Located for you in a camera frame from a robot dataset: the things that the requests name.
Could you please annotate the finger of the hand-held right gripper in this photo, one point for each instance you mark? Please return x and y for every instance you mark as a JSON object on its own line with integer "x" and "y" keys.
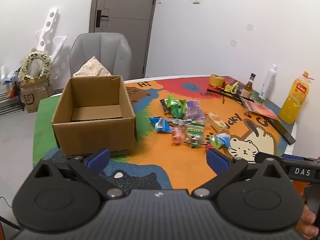
{"x": 300, "y": 171}

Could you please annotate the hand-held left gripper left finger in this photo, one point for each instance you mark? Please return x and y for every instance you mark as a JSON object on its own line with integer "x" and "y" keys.
{"x": 98, "y": 157}

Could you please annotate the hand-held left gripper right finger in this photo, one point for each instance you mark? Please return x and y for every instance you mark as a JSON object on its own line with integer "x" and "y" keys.
{"x": 216, "y": 158}

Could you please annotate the green white snack packet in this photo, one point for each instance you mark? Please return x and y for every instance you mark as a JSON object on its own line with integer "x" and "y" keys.
{"x": 193, "y": 132}

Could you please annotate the beige biscuit packet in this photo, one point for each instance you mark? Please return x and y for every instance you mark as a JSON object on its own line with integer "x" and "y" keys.
{"x": 216, "y": 122}

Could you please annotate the purple label wafer packet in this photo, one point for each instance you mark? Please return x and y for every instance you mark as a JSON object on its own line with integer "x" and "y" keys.
{"x": 193, "y": 110}

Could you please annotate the person's right hand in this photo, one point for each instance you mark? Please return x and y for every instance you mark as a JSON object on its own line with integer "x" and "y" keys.
{"x": 307, "y": 226}

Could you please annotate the small red candy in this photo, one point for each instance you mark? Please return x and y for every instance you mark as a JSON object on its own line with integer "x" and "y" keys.
{"x": 208, "y": 147}

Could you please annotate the blue green candy packet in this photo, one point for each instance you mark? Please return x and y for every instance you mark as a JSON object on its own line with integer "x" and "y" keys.
{"x": 220, "y": 140}

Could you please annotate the colourful cat table mat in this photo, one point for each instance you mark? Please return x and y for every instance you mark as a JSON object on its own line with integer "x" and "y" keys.
{"x": 175, "y": 160}

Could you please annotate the long black box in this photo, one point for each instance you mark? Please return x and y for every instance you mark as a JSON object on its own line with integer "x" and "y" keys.
{"x": 282, "y": 131}

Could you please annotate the red pink snack packet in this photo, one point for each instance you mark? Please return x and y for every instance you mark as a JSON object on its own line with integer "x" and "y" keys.
{"x": 177, "y": 135}

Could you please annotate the clear snack packet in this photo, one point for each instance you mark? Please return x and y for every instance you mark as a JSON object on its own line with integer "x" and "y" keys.
{"x": 175, "y": 122}

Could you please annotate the green mat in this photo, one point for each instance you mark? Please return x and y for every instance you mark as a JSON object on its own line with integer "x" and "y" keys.
{"x": 45, "y": 130}

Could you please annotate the black stick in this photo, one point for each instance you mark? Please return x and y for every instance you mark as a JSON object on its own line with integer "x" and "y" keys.
{"x": 225, "y": 95}

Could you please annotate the blue snack packet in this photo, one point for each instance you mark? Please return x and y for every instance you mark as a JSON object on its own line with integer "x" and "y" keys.
{"x": 160, "y": 124}

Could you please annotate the red printed packet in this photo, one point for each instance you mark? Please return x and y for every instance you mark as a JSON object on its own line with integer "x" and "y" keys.
{"x": 260, "y": 108}

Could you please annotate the orange juice bottle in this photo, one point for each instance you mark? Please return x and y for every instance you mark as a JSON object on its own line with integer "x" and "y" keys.
{"x": 292, "y": 102}

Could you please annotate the yellow green tape dispenser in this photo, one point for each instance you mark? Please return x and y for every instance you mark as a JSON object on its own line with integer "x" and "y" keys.
{"x": 231, "y": 88}

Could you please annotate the black snack packet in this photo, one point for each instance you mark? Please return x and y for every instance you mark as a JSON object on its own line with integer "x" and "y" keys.
{"x": 163, "y": 105}

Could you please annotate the brown glass bottle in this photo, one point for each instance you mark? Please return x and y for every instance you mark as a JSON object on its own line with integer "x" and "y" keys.
{"x": 247, "y": 90}

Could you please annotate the yellow tape roll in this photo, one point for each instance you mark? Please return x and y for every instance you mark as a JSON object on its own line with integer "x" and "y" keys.
{"x": 217, "y": 81}

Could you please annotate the taped cardboard box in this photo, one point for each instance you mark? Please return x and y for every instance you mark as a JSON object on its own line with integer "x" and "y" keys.
{"x": 35, "y": 97}

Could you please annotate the polka dot pillow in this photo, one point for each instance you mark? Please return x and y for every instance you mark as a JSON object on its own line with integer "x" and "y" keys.
{"x": 92, "y": 67}

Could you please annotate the white spray bottle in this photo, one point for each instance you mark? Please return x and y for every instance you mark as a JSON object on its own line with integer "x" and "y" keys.
{"x": 267, "y": 82}

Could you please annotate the black shoe rack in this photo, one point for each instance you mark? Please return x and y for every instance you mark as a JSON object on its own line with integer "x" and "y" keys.
{"x": 10, "y": 106}

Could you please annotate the grey chair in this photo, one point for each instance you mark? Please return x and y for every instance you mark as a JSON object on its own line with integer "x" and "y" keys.
{"x": 112, "y": 50}

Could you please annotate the blue plastic bag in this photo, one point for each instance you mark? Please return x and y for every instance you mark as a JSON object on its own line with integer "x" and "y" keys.
{"x": 11, "y": 76}

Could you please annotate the white plastic rack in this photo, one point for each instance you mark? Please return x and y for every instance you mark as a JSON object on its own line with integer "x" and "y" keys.
{"x": 48, "y": 25}

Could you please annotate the grey door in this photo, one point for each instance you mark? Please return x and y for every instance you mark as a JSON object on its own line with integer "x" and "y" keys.
{"x": 130, "y": 5}

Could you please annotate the white wall plate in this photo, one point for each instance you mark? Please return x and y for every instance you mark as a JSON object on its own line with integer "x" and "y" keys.
{"x": 249, "y": 27}
{"x": 233, "y": 42}

